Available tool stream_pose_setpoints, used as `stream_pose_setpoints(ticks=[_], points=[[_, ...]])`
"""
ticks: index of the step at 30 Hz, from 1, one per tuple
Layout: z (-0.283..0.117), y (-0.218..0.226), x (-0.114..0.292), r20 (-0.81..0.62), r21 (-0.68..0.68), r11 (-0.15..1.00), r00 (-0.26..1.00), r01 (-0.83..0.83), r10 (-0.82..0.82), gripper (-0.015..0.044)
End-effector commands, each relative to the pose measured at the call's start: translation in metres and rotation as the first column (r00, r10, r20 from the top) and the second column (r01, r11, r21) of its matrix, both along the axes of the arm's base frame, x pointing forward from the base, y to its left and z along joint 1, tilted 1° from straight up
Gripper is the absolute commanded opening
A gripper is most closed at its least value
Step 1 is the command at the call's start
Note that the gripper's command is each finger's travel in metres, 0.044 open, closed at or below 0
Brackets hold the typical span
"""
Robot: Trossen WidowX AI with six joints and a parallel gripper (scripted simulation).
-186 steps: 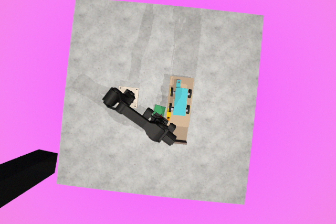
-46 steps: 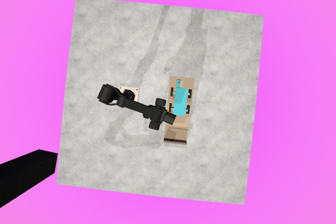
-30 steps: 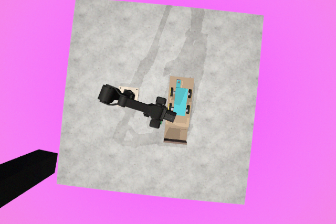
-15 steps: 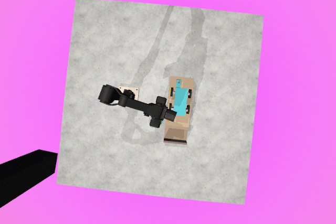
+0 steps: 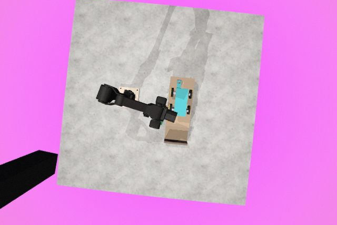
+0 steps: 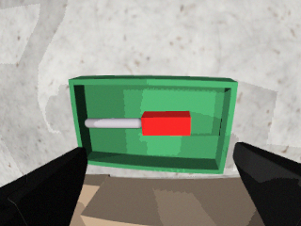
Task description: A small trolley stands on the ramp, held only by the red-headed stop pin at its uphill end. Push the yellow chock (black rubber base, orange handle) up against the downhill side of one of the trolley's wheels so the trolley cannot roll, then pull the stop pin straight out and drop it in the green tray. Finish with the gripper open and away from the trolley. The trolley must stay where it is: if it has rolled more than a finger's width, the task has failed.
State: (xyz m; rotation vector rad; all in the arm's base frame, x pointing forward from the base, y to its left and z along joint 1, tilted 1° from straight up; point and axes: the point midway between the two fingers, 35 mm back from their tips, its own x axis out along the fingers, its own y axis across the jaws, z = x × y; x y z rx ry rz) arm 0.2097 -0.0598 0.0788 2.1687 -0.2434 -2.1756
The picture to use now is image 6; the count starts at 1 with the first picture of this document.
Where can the tan wooden ramp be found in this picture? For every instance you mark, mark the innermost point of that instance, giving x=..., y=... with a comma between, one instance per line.
x=133, y=201

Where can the red-headed metal pin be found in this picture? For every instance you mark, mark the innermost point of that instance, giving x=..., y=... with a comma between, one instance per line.
x=153, y=123

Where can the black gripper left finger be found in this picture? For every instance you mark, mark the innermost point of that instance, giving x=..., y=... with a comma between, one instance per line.
x=47, y=195

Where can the green tray floor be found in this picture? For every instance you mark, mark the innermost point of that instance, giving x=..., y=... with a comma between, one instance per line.
x=130, y=101

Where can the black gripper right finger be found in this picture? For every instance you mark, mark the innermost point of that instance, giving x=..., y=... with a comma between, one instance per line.
x=273, y=182

